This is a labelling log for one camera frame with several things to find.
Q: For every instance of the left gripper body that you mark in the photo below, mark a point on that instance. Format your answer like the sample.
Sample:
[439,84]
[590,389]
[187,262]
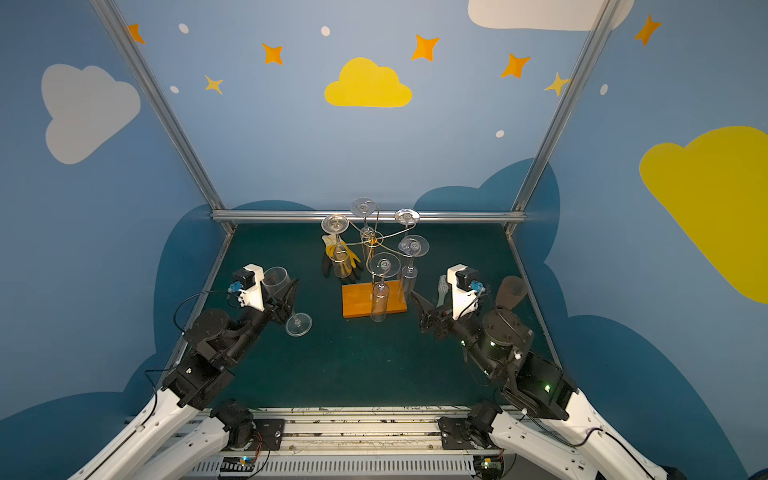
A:
[274,306]

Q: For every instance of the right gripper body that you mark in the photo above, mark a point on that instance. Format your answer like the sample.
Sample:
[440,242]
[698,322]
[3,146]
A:
[442,320]

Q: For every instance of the clear flute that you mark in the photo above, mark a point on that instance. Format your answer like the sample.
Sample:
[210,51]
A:
[407,218]
[334,225]
[382,266]
[366,209]
[276,278]
[411,247]

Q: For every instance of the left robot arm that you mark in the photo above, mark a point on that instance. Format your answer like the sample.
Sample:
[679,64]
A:
[217,344]

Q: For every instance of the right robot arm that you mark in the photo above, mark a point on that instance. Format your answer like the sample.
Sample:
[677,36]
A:
[557,429]

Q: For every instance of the orange wooden rack base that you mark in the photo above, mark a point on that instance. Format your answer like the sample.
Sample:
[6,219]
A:
[363,299]

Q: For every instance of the pale green scrub brush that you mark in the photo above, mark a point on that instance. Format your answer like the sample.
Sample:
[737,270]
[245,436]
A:
[443,288]

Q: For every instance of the yellow black rubber glove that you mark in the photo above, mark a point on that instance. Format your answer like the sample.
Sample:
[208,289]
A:
[327,270]

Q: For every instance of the frosted brown plastic cup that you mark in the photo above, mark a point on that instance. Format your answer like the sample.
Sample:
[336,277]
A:
[511,292]

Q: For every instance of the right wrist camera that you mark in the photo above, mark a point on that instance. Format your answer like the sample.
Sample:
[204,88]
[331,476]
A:
[466,289]

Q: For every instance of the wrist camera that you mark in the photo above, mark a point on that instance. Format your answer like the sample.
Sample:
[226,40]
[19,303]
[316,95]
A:
[246,286]
[466,289]

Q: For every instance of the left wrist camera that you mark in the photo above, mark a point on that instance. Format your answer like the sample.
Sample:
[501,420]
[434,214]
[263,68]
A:
[246,286]

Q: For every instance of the gold wire glass rack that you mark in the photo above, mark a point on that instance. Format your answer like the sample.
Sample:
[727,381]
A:
[387,243]

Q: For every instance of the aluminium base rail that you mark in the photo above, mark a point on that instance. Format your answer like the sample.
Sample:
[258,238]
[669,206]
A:
[350,442]

